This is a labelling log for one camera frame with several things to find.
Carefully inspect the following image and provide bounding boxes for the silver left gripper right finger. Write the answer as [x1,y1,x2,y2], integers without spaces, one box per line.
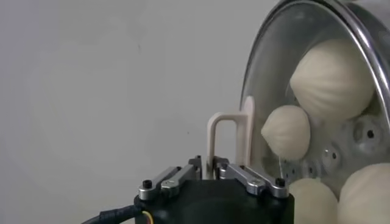
[213,156,289,198]

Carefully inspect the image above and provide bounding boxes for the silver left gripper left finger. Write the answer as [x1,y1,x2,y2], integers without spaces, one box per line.
[138,155,204,201]

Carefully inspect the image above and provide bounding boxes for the glass lid with cream handle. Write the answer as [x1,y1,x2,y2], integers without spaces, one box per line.
[206,0,390,224]

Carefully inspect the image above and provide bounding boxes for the white steamed baozi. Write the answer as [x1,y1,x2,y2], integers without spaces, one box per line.
[337,163,390,224]
[288,178,339,224]
[289,38,375,121]
[261,105,311,161]

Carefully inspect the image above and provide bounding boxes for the stainless steel steamer basket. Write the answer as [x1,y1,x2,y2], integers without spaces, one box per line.
[258,0,390,195]

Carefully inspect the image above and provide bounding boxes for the yellow wire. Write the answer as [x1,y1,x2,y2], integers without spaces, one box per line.
[140,211,154,224]

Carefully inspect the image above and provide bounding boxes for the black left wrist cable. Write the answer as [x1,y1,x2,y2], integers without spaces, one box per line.
[80,205,144,224]

